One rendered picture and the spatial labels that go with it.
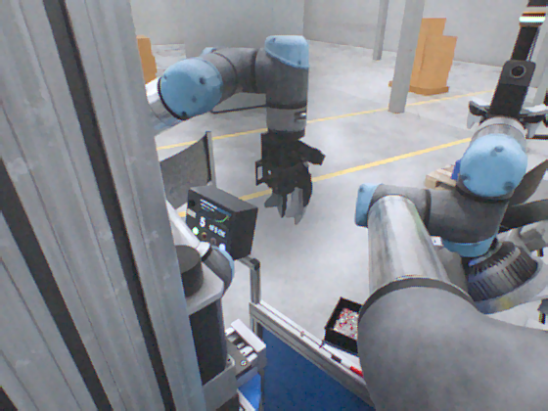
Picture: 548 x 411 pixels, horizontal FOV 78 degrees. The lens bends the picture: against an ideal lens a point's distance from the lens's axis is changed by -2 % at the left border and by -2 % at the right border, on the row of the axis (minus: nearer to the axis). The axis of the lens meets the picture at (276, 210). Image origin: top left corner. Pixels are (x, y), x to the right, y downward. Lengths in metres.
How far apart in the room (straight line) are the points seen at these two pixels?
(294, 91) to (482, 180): 0.32
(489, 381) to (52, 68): 0.26
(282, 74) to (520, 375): 0.51
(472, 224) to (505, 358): 0.38
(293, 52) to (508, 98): 0.36
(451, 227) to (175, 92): 0.45
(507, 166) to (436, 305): 0.31
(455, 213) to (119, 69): 0.49
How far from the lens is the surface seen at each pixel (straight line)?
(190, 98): 0.51
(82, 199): 0.22
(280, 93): 0.61
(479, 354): 0.22
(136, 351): 0.30
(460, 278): 1.06
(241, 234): 1.17
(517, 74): 0.72
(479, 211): 0.58
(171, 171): 2.47
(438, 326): 0.24
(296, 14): 7.52
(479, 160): 0.53
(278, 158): 0.66
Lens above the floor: 1.83
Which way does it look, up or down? 31 degrees down
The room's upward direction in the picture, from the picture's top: straight up
